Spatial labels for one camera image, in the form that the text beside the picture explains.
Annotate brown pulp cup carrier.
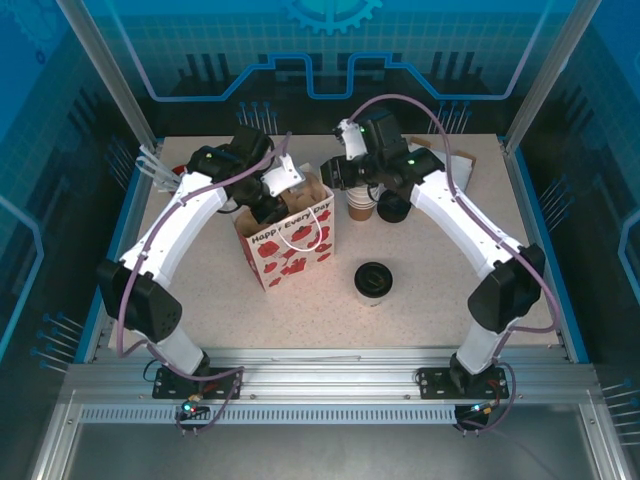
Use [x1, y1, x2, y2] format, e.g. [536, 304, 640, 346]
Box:
[279, 172, 331, 209]

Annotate poppy print paper gift bag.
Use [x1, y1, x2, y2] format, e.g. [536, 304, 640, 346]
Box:
[234, 172, 337, 294]

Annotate white paper coffee cup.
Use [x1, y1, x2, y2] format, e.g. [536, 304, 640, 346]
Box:
[355, 282, 394, 308]

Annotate stack of paper cups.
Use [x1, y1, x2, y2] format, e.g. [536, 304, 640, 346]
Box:
[348, 199, 377, 222]

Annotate large white paper napkin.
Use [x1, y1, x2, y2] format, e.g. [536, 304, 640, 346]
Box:
[429, 147, 471, 191]

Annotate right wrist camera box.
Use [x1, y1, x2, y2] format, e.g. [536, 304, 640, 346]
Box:
[333, 118, 370, 162]

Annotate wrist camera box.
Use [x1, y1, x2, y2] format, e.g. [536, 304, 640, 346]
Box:
[333, 118, 370, 162]
[259, 152, 306, 197]

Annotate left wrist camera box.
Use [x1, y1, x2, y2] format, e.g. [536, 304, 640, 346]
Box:
[259, 152, 306, 197]

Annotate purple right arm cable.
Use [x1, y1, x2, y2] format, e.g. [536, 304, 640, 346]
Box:
[349, 93, 561, 436]

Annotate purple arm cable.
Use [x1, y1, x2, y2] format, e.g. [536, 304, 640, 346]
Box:
[117, 130, 294, 436]
[349, 93, 561, 436]

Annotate aluminium frame post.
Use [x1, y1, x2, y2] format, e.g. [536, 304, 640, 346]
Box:
[54, 0, 164, 151]
[502, 0, 604, 151]

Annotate aluminium front rail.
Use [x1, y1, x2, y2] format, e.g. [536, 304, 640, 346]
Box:
[64, 347, 599, 401]

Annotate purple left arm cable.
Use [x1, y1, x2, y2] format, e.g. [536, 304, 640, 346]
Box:
[117, 130, 294, 436]

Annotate slotted grey cable duct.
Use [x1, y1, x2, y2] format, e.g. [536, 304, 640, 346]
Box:
[78, 404, 459, 426]

